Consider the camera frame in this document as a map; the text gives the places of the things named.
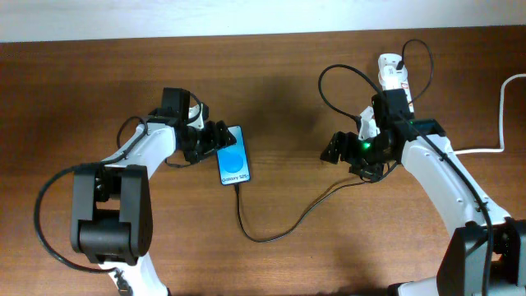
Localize blue Galaxy smartphone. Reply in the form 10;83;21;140
217;126;251;186

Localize black charging cable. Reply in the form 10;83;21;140
233;39;434;243

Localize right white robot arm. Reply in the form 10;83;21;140
321;89;525;295

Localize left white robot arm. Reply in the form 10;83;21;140
71;87;236;295

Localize white charger adapter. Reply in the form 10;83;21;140
378;65;408;89

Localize white power strip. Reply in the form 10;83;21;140
378;53;414;113

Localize white power strip cord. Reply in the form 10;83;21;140
451;73;526;155

